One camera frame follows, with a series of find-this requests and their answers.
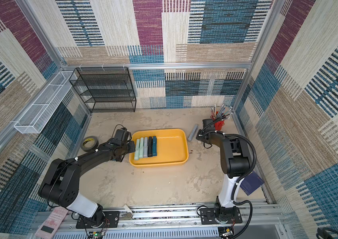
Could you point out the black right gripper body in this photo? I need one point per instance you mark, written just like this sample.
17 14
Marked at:
200 136

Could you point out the black yellow tape roll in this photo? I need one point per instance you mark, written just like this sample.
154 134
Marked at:
89 144

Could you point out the grey pruning pliers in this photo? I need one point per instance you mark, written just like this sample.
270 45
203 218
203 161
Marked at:
193 133
146 146

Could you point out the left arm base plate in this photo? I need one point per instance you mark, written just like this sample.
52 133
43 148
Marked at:
103 220

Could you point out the black wire mesh shelf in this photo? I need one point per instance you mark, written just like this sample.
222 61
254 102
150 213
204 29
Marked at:
105 89

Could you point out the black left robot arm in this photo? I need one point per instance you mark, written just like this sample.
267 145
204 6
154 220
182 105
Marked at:
60 185

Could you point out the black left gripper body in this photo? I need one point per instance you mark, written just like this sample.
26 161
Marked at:
129 148

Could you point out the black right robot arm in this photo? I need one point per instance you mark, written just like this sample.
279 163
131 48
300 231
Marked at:
238 159

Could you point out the dark blue booklet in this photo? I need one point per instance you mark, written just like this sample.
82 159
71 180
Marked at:
251 183

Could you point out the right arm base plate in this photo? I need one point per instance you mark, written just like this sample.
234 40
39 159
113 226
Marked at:
211 216

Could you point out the yellow plastic storage tray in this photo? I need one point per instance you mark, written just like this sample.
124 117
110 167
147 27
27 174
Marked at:
172 148

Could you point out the pink calculator device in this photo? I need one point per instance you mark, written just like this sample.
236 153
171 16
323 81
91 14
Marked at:
50 226

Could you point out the red pen holder cup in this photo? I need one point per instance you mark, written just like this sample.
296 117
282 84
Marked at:
219 121

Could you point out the white wire mesh basket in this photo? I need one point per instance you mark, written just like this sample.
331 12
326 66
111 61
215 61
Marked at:
35 118

